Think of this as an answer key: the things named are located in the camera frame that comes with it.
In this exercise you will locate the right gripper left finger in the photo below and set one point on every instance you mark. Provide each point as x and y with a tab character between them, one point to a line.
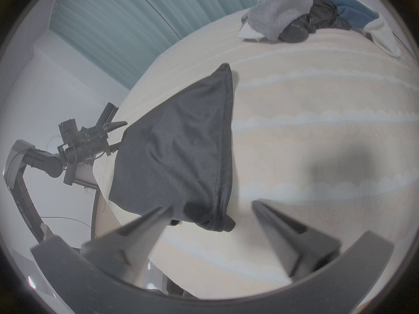
131	250

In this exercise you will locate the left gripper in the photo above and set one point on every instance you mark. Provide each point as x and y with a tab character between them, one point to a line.
93	137

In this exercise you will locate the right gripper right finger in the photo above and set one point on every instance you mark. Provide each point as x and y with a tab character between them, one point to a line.
294	244

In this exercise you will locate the black garment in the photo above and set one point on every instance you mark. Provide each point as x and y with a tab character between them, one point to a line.
176	149

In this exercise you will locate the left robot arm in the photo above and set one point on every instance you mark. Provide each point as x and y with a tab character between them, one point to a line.
19	162

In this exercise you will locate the bed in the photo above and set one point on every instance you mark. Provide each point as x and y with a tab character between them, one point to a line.
311	142

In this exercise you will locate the pile of clothes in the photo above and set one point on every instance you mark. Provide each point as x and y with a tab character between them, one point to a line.
281	11

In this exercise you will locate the blue-green curtain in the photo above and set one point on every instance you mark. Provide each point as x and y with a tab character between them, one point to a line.
98	38
196	5

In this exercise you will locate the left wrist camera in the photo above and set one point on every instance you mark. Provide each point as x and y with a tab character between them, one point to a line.
68	131

